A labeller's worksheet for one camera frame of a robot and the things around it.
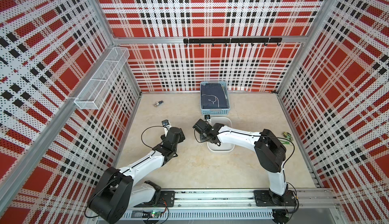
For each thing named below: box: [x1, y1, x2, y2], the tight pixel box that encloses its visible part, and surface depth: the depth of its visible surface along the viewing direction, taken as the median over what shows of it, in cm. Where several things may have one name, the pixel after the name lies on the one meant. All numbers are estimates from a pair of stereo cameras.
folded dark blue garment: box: [200, 83, 230, 109], surface depth 110 cm
